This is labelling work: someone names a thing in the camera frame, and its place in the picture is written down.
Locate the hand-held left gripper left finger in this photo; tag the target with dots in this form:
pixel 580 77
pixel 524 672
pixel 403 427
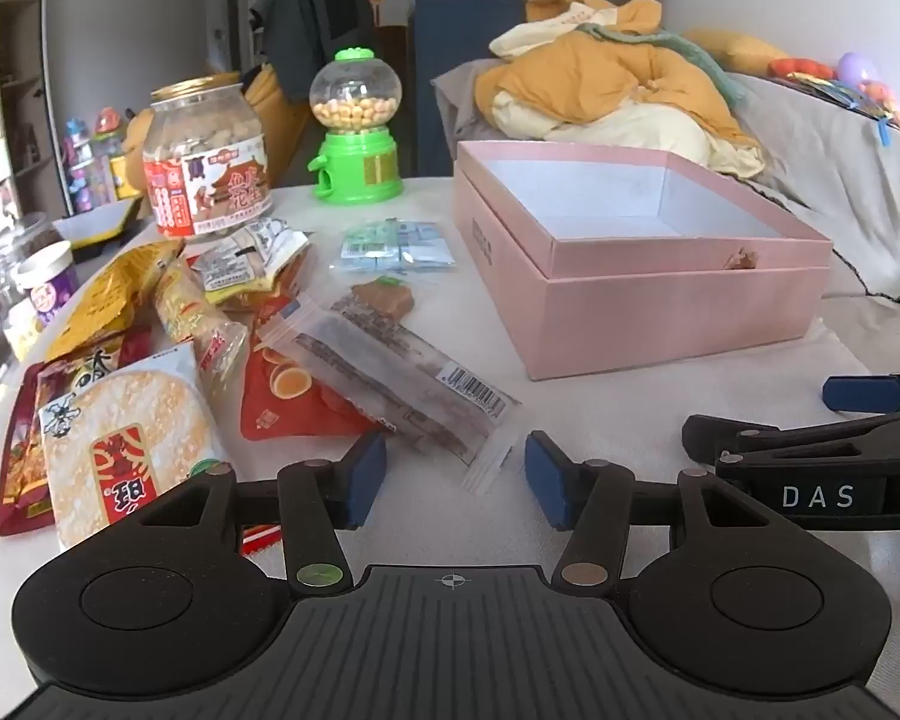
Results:
pixel 367 481

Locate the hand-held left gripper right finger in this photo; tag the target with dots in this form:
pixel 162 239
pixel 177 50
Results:
pixel 544 484

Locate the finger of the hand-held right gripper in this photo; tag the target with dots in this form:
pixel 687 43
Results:
pixel 750 436
pixel 859 394

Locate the clear long snack packet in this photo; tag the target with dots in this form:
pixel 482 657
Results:
pixel 397 371

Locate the pink cardboard box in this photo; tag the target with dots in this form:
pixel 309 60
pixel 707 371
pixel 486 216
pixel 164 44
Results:
pixel 637 270

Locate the yellow snack packet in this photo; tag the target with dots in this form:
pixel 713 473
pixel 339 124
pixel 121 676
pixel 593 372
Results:
pixel 105 292

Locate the red egg snack packet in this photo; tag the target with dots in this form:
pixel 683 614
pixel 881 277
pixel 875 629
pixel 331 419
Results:
pixel 292 397

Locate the brown candy piece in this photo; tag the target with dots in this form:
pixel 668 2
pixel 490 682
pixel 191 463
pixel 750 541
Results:
pixel 382 292

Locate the blue green small packets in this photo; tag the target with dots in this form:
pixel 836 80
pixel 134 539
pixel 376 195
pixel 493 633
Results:
pixel 394 249

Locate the clear cracker tube packet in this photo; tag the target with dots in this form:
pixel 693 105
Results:
pixel 195 319

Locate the round rice cracker packet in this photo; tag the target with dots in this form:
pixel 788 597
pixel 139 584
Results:
pixel 120 450

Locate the silver small snack packet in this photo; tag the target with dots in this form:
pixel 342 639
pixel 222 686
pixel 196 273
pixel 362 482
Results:
pixel 251 255

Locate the colourful toys pile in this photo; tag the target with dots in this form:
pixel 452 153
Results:
pixel 862 90

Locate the dark red snack packet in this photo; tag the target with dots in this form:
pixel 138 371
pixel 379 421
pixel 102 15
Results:
pixel 22 457

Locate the green gumball dispenser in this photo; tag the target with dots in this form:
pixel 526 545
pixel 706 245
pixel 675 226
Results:
pixel 356 127

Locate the peanut jar with red label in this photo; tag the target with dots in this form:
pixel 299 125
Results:
pixel 206 165

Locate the yellow pillow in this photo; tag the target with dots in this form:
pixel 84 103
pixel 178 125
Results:
pixel 735 49

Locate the white and yellow tray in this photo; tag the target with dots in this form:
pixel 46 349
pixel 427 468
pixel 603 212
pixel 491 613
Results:
pixel 97 229

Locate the purple paper cup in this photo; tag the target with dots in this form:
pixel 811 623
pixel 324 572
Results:
pixel 45 281

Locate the yellow blanket pile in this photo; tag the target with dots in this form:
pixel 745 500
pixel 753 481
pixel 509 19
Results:
pixel 607 82

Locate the yellow armchair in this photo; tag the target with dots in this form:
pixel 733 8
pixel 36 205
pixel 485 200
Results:
pixel 270 109

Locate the clear glass jar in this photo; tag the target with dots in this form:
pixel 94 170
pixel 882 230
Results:
pixel 15 247

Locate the colourful toy bottles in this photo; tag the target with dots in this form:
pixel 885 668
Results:
pixel 94 157

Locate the dark blue cabinet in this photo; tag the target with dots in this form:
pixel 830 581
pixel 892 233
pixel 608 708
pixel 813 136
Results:
pixel 457 30

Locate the dark hanging jacket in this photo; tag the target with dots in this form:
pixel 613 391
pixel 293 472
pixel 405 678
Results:
pixel 311 22

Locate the wooden shelf unit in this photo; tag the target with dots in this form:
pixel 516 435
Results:
pixel 11 67

